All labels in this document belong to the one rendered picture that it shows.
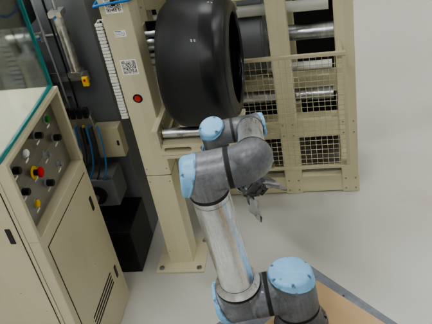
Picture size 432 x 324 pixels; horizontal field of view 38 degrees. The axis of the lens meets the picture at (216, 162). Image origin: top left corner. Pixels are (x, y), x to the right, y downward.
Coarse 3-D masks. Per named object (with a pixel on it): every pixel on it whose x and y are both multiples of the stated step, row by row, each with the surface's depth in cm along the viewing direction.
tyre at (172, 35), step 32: (192, 0) 258; (224, 0) 261; (160, 32) 253; (192, 32) 249; (224, 32) 251; (160, 64) 253; (192, 64) 249; (224, 64) 251; (192, 96) 255; (224, 96) 256
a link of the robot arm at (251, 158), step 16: (256, 112) 223; (240, 128) 207; (256, 128) 200; (240, 144) 169; (256, 144) 170; (240, 160) 165; (256, 160) 167; (272, 160) 173; (240, 176) 165; (256, 176) 168
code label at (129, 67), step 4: (120, 60) 273; (124, 60) 273; (128, 60) 272; (132, 60) 272; (120, 64) 274; (124, 64) 274; (128, 64) 274; (132, 64) 273; (136, 64) 273; (124, 68) 275; (128, 68) 275; (132, 68) 274; (136, 68) 274; (124, 72) 276; (128, 72) 276; (132, 72) 276; (136, 72) 275
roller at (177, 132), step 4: (168, 128) 285; (172, 128) 285; (176, 128) 284; (180, 128) 284; (184, 128) 283; (188, 128) 282; (192, 128) 282; (196, 128) 282; (164, 132) 284; (168, 132) 284; (172, 132) 283; (176, 132) 283; (180, 132) 283; (184, 132) 282; (188, 132) 282; (192, 132) 282; (196, 132) 281; (164, 136) 285; (168, 136) 285; (172, 136) 284; (176, 136) 284; (180, 136) 284; (184, 136) 284; (188, 136) 284
